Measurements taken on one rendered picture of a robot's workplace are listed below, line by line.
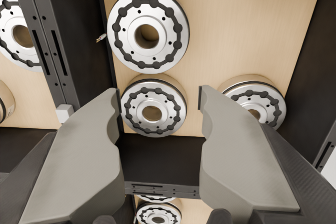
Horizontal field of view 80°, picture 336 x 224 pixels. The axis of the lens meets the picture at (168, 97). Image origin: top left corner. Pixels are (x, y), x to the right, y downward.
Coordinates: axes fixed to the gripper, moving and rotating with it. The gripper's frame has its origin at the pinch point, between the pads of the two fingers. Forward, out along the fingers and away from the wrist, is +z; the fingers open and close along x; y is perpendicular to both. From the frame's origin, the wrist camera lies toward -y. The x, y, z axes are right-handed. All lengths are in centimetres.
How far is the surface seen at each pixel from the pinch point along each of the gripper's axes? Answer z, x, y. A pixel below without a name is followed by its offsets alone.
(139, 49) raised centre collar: 13.7, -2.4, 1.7
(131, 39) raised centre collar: 13.8, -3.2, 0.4
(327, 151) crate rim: 4.5, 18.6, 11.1
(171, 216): 13.7, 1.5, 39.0
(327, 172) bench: 24, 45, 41
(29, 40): 17.9, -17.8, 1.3
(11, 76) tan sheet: 20.5, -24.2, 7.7
